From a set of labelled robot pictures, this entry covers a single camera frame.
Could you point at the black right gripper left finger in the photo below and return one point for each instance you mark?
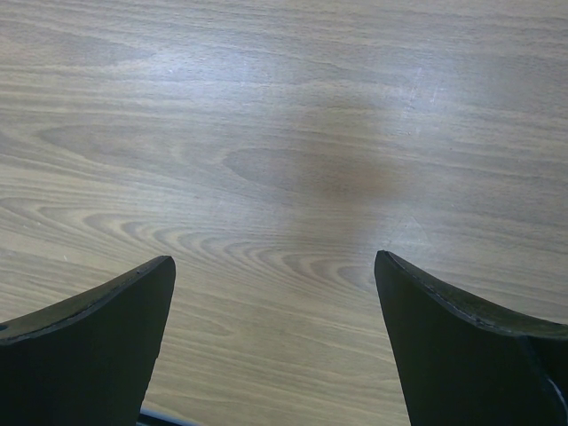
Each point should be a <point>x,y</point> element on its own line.
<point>87,360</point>

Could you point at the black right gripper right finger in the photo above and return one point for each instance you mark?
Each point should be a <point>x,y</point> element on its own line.
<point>463,360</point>

